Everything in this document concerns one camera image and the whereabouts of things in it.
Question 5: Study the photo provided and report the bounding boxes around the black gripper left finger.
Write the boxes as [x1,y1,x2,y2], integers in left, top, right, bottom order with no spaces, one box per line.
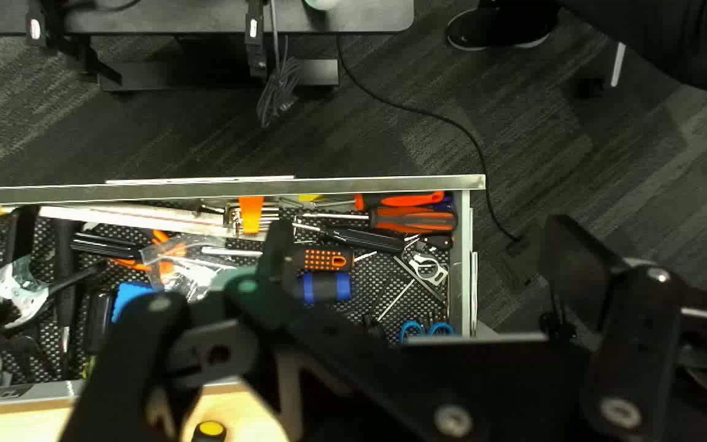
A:
[57,217,301,442]

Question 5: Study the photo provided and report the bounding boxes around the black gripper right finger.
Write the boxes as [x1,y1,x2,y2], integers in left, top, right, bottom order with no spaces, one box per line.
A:
[539,214,693,442]

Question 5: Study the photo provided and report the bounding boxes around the black screwdriver with yellow cap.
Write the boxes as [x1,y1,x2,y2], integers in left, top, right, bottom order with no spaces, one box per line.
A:
[191,416,230,442]

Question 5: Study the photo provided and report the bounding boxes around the grey metal tool drawer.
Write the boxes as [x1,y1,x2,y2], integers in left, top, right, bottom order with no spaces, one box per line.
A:
[0,171,488,402]

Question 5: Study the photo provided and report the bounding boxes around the clear screwdriver with orange cap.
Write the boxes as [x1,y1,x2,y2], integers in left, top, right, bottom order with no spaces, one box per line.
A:
[236,195,269,241]

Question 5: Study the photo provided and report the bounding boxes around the bright orange screwdriver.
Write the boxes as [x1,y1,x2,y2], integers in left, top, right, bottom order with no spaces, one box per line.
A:
[350,190,453,214]

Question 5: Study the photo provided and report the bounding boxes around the blue plastic box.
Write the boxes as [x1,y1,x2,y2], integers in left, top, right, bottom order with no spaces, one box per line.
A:
[107,281,161,327]

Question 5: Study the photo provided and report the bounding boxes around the clear plastic bag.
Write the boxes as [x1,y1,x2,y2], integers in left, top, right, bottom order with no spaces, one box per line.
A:
[135,230,239,292]

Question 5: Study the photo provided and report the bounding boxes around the silver metal pliers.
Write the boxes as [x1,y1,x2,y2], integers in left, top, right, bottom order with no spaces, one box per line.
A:
[0,250,48,330]

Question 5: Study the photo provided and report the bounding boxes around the silver metal clamp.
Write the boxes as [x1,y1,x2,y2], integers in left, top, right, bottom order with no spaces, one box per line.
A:
[399,233,451,287]

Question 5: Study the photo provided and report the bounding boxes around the white strip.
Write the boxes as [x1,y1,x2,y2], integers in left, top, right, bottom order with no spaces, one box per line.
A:
[608,40,629,90]

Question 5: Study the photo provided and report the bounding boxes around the black tripod leg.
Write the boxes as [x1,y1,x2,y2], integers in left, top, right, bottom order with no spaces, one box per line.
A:
[21,0,126,85]

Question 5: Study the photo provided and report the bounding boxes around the dark trouser leg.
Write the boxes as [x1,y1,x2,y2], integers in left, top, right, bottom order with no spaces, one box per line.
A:
[556,0,707,93]

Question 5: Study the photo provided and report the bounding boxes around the black shoe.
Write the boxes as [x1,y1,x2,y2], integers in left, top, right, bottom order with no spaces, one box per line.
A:
[441,0,561,55]

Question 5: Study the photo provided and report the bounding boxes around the blue and black screwdriver handle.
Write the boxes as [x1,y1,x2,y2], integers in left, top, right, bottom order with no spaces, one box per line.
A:
[297,270,358,309]

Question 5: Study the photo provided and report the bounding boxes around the blue handled scissors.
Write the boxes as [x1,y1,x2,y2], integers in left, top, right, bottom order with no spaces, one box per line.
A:
[396,317,458,343]

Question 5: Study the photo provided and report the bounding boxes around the brown orange screwdriver handle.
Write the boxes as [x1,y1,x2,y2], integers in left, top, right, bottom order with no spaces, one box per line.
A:
[365,207,458,241]

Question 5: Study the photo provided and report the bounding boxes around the black floor cable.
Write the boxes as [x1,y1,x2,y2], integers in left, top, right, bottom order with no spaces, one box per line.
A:
[334,35,529,245]

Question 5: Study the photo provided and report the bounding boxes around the grey cable bundle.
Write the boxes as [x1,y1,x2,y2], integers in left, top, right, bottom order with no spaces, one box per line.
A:
[252,0,304,132]

